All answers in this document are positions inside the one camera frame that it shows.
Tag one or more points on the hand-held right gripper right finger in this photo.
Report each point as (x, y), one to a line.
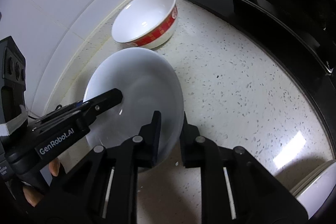
(183, 140)

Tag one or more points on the person's left hand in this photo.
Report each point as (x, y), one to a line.
(53, 167)

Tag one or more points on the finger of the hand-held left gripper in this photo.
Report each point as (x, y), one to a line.
(76, 103)
(105, 102)

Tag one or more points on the stacked white dishes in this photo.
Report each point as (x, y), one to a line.
(317, 187)

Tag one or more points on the plain white plate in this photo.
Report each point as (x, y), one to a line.
(136, 82)

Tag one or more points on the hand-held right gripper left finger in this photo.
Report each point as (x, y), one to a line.
(157, 132)

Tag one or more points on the black glass stove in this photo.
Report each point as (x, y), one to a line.
(275, 16)

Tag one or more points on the red and white bowl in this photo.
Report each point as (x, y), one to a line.
(144, 14)

